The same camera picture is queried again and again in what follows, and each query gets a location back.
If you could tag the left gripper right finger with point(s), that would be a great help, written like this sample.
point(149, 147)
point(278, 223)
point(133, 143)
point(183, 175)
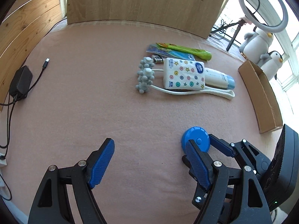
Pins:
point(200, 167)

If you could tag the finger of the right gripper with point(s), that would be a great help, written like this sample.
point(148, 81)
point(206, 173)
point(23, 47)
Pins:
point(200, 195)
point(222, 146)

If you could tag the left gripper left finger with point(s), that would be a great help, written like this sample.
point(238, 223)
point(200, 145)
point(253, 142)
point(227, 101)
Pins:
point(51, 203)

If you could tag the blue round tape measure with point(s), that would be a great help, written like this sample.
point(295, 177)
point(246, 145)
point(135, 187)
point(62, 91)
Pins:
point(199, 136)

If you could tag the cardboard box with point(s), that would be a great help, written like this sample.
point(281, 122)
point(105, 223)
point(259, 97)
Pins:
point(262, 96)

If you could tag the white tube blue cap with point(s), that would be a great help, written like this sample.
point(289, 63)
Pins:
point(219, 79)

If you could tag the Vinda tissue pack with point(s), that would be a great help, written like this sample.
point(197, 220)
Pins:
point(182, 74)

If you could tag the green tube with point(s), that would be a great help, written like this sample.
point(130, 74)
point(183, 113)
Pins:
point(202, 54)

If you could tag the grey white penguin plush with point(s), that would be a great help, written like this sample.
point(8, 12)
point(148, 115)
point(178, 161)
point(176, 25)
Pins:
point(256, 44)

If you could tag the black power adapter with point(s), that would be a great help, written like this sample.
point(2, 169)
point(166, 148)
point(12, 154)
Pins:
point(20, 83)

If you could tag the blue foil packet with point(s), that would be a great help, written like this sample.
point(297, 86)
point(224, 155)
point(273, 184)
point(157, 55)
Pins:
point(169, 53)

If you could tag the wooden headboard panel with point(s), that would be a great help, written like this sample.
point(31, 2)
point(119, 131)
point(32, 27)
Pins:
point(194, 16)

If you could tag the wooden slat panel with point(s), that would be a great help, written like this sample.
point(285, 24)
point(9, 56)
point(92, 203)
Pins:
point(25, 24)

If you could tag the white ring light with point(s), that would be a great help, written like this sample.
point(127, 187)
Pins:
point(274, 14)

